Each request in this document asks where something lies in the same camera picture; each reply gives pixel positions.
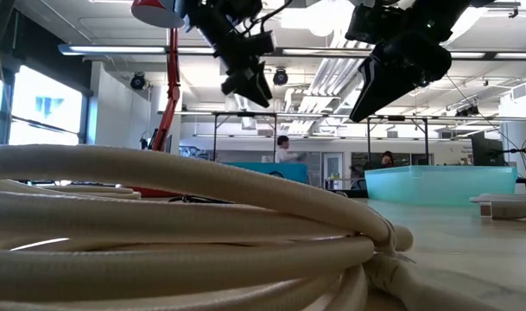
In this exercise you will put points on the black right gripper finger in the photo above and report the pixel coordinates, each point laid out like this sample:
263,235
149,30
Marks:
367,71
383,95

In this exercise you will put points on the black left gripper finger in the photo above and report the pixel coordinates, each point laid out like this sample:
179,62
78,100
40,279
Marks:
236,84
260,88

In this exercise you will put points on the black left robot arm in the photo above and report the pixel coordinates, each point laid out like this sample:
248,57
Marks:
215,8

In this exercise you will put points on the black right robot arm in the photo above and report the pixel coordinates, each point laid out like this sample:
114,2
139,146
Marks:
444,13

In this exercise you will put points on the round black ceiling fixture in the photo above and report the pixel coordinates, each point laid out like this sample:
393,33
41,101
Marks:
138,81
280,77

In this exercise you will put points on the red desk lamp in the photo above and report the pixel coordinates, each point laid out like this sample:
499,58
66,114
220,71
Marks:
173,86

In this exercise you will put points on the person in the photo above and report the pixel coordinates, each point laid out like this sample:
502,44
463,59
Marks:
388,160
284,153

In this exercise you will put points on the translucent teal plastic bin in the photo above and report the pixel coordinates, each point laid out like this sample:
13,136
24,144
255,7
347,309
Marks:
439,183

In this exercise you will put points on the black computer monitor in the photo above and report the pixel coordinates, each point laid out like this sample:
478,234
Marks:
487,149

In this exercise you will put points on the long ceiling light bar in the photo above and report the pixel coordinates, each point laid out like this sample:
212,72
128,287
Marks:
115,49

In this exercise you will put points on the large bright window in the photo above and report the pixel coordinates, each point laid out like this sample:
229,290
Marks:
46,108

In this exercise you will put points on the black background rig frame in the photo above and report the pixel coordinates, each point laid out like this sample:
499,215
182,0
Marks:
245,114
396,117

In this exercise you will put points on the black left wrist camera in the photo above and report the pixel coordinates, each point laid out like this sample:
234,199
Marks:
262,43

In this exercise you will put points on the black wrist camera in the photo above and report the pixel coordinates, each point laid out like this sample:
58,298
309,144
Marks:
370,23
262,43

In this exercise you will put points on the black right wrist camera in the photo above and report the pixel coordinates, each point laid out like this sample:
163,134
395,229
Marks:
370,23

